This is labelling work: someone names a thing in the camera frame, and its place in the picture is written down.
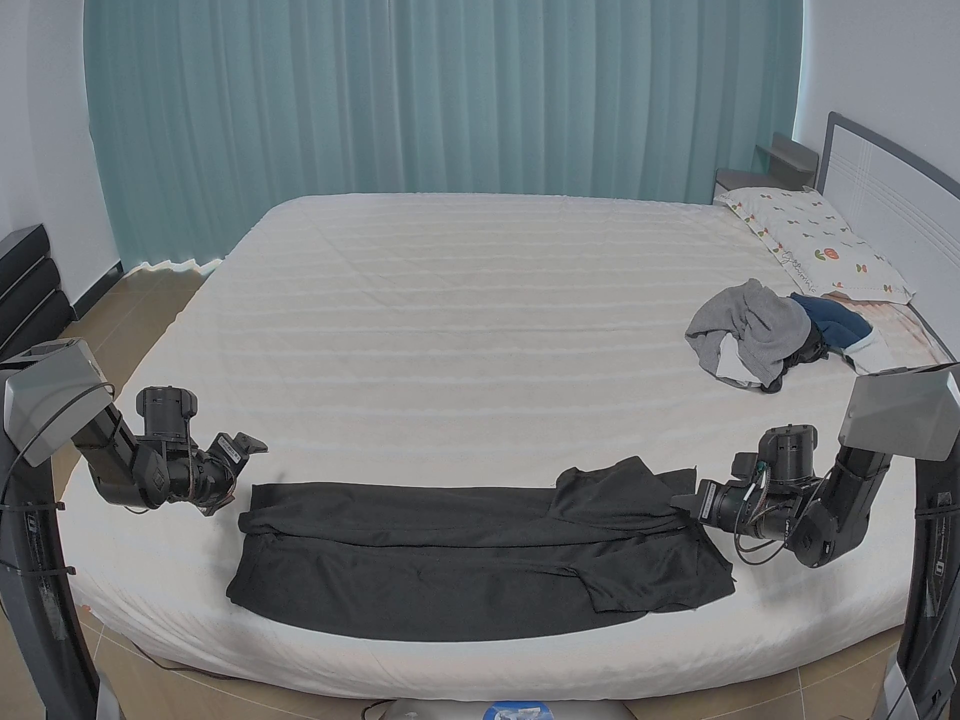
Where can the black T-shirt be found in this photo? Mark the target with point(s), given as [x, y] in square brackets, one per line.
[450, 552]

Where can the dark grey chest of drawers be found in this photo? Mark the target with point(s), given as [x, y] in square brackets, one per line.
[30, 289]

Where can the pile of clothes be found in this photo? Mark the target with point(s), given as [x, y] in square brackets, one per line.
[765, 327]

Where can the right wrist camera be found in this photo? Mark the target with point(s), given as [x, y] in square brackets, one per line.
[744, 466]

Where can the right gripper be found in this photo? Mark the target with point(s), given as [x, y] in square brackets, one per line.
[724, 507]

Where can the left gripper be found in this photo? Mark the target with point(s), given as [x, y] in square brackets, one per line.
[231, 453]

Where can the grey bedside table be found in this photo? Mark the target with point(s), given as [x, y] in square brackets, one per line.
[787, 158]

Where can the bed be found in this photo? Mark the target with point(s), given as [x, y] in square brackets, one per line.
[450, 312]

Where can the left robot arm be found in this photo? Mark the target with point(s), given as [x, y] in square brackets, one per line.
[52, 394]

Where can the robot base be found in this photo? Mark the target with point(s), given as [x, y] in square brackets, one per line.
[450, 711]

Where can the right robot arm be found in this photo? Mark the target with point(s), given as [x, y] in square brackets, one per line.
[907, 409]

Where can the white printed pillow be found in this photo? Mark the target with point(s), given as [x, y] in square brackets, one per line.
[817, 241]

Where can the blue-green curtain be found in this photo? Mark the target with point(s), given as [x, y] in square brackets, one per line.
[240, 87]
[600, 64]

